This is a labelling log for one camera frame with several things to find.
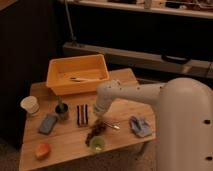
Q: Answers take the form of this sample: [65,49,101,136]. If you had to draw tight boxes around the metal stand pole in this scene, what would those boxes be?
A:
[64,0,76,44]

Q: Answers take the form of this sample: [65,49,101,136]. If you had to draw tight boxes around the blue sponge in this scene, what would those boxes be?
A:
[38,114,57,135]

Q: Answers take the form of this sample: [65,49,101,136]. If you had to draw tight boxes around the white plastic cup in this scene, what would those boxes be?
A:
[20,96,39,116]

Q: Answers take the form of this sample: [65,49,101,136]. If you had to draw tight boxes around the orange plastic bin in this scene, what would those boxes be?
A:
[46,54,109,95]

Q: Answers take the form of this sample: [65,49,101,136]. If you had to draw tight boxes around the green small cup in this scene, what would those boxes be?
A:
[89,136,105,153]

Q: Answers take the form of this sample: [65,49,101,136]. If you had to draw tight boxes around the blue crumpled cloth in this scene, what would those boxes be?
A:
[129,116,152,138]

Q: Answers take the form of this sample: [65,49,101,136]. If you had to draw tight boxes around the grey low shelf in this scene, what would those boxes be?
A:
[63,42,213,79]

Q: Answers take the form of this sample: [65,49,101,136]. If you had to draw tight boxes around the bunch of dark grapes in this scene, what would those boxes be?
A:
[85,120,106,145]

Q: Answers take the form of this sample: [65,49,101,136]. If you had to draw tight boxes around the wooden table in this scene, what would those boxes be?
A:
[18,68,157,171]

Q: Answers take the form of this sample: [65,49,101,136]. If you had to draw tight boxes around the dark striped bar object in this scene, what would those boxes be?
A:
[77,104,89,127]

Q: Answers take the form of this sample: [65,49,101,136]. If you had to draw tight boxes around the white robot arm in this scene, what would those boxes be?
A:
[94,78,213,171]

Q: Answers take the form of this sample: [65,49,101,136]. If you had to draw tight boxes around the utensil inside bin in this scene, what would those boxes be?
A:
[70,77,101,82]

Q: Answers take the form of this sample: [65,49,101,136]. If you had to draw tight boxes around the orange round object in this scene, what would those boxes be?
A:
[35,143,51,159]

